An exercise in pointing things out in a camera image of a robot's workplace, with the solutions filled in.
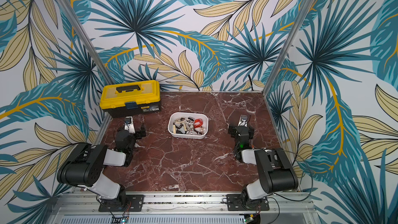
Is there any cream square-face watch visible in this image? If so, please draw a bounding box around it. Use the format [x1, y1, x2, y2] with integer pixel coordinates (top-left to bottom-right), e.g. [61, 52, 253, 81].
[184, 118, 194, 131]

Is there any small cream watch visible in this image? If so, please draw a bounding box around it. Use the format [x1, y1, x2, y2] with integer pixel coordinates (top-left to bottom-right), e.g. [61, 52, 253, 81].
[174, 117, 185, 124]

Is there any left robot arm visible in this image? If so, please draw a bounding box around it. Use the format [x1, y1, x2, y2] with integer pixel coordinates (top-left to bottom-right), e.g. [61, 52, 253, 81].
[57, 127, 146, 213]

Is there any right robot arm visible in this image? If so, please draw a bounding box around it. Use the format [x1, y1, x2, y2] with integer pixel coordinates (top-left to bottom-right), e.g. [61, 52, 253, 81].
[227, 125, 299, 211]

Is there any white plastic storage box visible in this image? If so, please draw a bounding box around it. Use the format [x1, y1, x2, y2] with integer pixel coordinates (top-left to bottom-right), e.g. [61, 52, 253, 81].
[168, 112, 209, 140]

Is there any yellow and black toolbox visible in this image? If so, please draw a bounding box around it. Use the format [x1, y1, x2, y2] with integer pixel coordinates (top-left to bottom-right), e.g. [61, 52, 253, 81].
[99, 80, 161, 118]

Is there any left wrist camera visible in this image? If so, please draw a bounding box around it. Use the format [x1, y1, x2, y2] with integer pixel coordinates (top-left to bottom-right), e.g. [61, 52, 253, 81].
[124, 116, 135, 134]

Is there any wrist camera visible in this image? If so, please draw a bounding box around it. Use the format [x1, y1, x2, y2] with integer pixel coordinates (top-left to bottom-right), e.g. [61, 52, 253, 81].
[124, 116, 135, 134]
[238, 115, 251, 127]

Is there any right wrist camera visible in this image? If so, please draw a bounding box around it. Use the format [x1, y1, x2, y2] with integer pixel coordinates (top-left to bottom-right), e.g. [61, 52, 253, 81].
[238, 115, 251, 127]

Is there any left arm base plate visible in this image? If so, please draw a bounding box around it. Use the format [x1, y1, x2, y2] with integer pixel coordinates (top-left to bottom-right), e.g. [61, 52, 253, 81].
[98, 195, 144, 213]

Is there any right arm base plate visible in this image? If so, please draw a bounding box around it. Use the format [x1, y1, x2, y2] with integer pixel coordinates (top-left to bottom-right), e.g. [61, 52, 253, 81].
[226, 194, 269, 211]

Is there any aluminium front rail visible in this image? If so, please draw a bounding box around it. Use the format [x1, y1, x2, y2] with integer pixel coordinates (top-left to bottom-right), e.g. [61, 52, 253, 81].
[47, 191, 321, 224]

